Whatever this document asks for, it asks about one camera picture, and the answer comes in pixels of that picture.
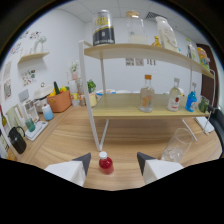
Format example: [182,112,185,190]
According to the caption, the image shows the white electric cooker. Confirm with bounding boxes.
[33,83,54,113]

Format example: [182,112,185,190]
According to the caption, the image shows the green potted plant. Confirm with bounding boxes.
[87,79,97,94]

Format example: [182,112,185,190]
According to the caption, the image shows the light blue small bottle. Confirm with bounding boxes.
[41,103,55,122]

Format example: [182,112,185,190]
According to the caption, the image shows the amber liquid bottle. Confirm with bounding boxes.
[151,35,163,48]

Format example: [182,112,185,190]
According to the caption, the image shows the brown door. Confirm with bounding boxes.
[196,43,220,108]

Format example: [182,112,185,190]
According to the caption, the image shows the ceiling air vent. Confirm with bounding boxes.
[145,11,168,20]

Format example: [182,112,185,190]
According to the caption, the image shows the large white bottle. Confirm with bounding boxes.
[154,15,179,53]

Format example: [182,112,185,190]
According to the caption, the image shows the small red liquid bottle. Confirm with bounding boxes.
[98,151,115,176]

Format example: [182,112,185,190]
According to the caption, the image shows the wooden wall shelf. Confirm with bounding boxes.
[17,50,51,65]

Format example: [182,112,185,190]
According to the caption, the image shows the glass jar cork lid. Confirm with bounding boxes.
[125,10,148,45]

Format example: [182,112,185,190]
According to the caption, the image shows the green limes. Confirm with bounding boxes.
[198,96,210,114]

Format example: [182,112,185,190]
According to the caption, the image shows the orange storage basket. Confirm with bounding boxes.
[46,89,73,114]

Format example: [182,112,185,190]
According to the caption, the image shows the black kettle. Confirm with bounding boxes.
[7,126,28,155]

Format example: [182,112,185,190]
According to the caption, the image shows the clear bottle red label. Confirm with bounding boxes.
[166,77,183,112]

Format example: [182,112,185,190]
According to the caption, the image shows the teal cup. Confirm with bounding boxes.
[24,118,36,133]

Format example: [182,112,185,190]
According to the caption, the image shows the black armchair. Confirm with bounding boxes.
[209,108,224,148]

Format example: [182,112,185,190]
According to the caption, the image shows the white figurine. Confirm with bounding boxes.
[33,34,48,54]

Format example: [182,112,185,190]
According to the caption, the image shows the clear drinking glass with ice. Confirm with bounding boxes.
[160,127,194,164]

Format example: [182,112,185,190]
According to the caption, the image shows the clear glass pitcher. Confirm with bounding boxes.
[5,104,23,129]

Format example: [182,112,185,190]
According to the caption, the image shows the two-tier wooden shelf rack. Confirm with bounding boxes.
[78,39,216,153]

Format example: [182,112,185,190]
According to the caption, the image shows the dark wooden muddler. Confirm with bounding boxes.
[207,103,218,114]

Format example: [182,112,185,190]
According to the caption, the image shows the large black yellow can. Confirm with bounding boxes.
[91,9,116,47]

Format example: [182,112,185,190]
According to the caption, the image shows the blue liquid bottle grey cap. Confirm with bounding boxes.
[185,82,198,113]

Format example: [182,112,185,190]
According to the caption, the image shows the white flowers in vase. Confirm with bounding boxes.
[70,60,81,81]

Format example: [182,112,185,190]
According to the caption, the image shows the clear bottle orange cap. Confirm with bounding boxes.
[139,74,156,113]

